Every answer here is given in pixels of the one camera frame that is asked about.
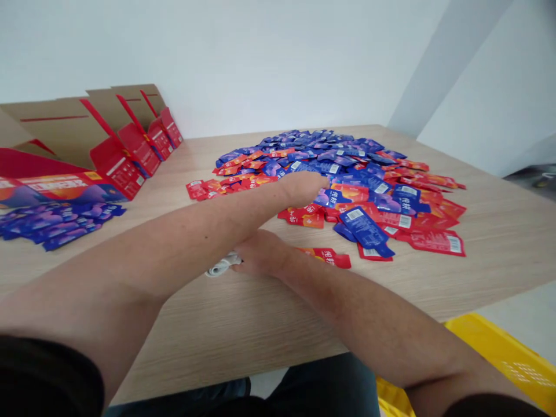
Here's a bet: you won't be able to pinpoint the large open red carton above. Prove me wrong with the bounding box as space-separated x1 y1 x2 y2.
0 97 147 210

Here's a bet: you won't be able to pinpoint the single red snack sachet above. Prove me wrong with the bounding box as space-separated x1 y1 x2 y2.
295 246 352 270

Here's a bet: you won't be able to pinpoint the person's right hand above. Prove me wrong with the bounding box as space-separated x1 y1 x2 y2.
229 229 301 280

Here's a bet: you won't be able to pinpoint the person's legs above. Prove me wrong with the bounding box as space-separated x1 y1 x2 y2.
103 350 384 417

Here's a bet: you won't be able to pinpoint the white cable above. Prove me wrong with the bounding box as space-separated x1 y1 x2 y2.
204 250 244 279

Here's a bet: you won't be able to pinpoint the person's left hand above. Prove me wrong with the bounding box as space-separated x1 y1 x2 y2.
277 171 332 209

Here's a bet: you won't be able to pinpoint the yellow plastic crate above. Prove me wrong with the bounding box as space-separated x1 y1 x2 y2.
375 311 556 417

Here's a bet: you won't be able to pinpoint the pile of red and blue packets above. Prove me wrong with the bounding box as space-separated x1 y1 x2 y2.
185 128 468 263

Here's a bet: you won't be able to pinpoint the stack of blue packets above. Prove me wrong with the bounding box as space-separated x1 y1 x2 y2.
0 201 127 253

